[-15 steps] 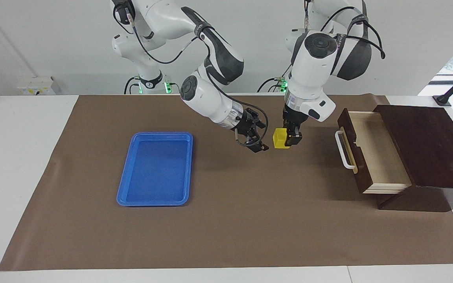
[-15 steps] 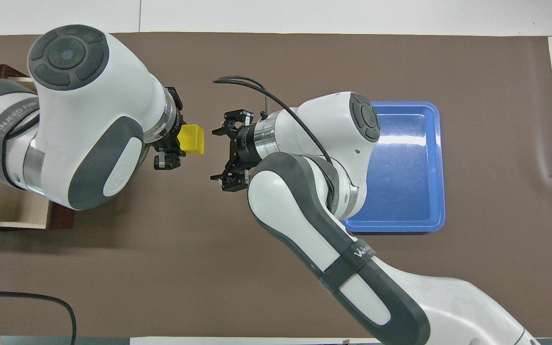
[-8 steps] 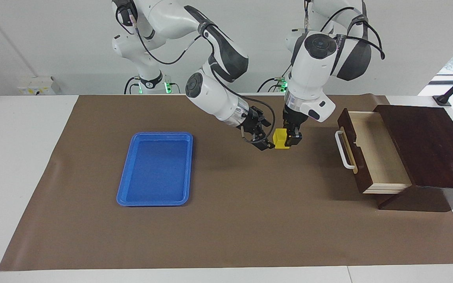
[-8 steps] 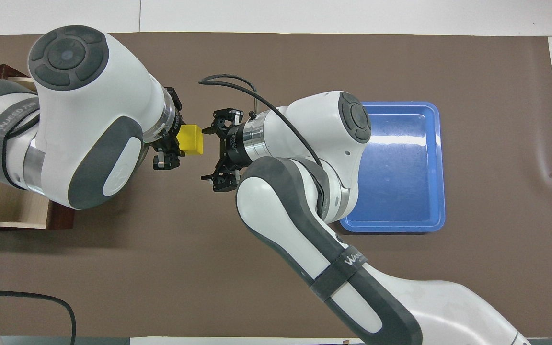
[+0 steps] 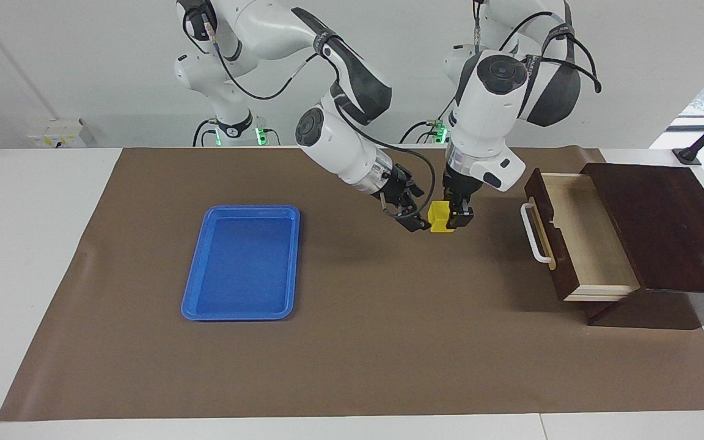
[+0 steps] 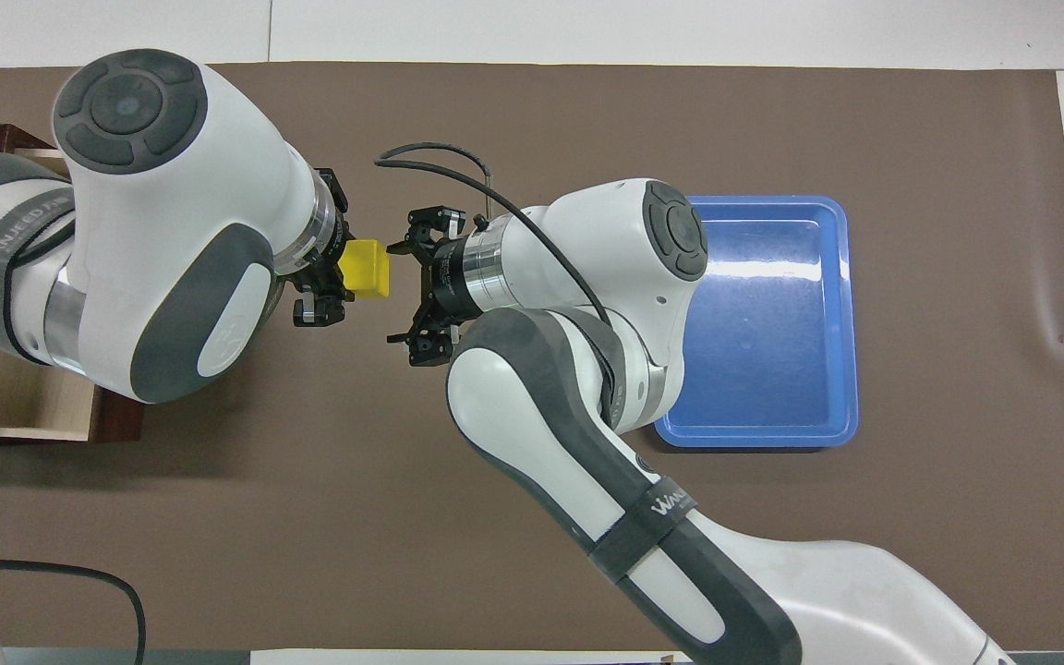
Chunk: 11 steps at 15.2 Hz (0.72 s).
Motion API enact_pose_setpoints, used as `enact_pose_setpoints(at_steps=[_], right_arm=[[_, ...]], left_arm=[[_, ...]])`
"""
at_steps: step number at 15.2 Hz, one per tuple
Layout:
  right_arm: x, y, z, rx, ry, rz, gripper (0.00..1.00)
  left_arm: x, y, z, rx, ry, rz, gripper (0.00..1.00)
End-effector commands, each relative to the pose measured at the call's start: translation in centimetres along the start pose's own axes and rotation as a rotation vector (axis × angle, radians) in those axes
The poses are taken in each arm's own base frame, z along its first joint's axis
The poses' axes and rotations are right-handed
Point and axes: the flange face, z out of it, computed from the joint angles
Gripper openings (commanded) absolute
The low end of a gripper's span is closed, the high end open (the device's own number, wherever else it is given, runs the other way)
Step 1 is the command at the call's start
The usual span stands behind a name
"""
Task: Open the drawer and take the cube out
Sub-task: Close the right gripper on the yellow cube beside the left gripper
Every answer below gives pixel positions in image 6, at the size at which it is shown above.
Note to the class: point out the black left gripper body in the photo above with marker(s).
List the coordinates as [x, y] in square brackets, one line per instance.
[338, 254]

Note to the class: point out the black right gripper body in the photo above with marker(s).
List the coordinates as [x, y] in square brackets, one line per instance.
[444, 282]

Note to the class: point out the yellow cube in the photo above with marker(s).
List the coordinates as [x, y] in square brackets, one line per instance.
[368, 268]

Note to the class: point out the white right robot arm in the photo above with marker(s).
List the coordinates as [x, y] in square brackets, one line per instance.
[541, 406]

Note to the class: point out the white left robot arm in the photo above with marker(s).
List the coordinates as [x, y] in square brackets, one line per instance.
[172, 212]

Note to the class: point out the brown table mat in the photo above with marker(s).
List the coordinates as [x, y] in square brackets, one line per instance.
[310, 517]

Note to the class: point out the blue plastic tray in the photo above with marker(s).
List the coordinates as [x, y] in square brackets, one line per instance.
[772, 351]

